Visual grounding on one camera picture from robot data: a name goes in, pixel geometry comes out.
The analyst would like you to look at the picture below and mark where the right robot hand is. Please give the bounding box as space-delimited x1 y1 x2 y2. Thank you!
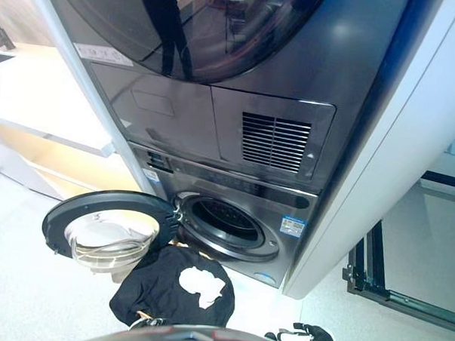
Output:
264 320 338 341

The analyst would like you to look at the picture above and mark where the dark grey washing machine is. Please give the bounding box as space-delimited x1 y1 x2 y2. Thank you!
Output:
121 140 323 293

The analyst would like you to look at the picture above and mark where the wicker laundry basket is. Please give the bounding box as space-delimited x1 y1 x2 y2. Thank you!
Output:
169 238 217 260

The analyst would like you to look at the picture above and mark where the white shelf unit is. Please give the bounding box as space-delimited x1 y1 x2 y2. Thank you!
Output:
0 41 143 205

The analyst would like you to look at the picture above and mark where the round glass washer door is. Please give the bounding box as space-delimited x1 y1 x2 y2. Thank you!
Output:
40 186 183 278

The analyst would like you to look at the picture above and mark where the narrow white cabinet post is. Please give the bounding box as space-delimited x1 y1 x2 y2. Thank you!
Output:
14 0 162 194

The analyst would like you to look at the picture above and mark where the grey robot torso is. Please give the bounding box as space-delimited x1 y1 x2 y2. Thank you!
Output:
63 319 295 341

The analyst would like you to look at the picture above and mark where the white dryer label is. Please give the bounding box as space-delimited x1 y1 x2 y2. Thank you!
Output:
73 41 135 68

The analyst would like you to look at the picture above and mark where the black garment with white print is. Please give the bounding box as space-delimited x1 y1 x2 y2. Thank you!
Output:
107 243 238 330

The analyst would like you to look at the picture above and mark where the energy label sticker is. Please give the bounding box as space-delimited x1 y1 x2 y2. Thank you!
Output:
278 214 309 240

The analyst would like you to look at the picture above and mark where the dryer vent grille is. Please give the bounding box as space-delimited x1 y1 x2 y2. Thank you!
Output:
239 111 314 175

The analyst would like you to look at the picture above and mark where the white cabinet side panel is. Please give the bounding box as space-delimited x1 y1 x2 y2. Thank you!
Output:
281 0 455 306

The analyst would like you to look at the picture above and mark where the black metal frame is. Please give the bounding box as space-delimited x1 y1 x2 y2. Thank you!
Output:
339 217 455 334

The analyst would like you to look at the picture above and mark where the round dark dryer door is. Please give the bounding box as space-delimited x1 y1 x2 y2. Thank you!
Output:
34 0 328 89

